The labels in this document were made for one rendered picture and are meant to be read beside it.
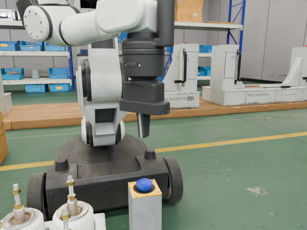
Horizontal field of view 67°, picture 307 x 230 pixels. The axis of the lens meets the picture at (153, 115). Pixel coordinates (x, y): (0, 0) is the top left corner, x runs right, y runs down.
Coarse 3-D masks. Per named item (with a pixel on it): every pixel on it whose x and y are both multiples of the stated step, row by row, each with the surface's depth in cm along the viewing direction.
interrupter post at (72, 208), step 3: (69, 201) 56; (72, 201) 56; (75, 201) 56; (69, 204) 56; (72, 204) 56; (75, 204) 56; (69, 207) 56; (72, 207) 56; (75, 207) 56; (69, 210) 56; (72, 210) 56; (75, 210) 57; (72, 213) 56
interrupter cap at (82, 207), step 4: (64, 204) 59; (80, 204) 59; (84, 204) 59; (60, 208) 58; (80, 208) 58; (84, 208) 58; (88, 208) 58; (60, 212) 56; (76, 212) 57; (80, 212) 56; (84, 212) 56; (72, 216) 55; (76, 216) 55; (80, 216) 55; (72, 220) 54
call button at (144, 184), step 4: (140, 180) 56; (144, 180) 56; (148, 180) 56; (136, 184) 55; (140, 184) 54; (144, 184) 54; (148, 184) 54; (152, 184) 55; (140, 188) 54; (144, 188) 54; (148, 188) 54
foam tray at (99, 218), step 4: (96, 216) 66; (100, 216) 66; (104, 216) 66; (52, 220) 64; (96, 220) 64; (100, 220) 64; (104, 220) 64; (44, 224) 63; (48, 224) 63; (52, 224) 63; (96, 224) 63; (100, 224) 63; (104, 224) 63; (48, 228) 62; (52, 228) 61; (96, 228) 61; (100, 228) 61; (104, 228) 61
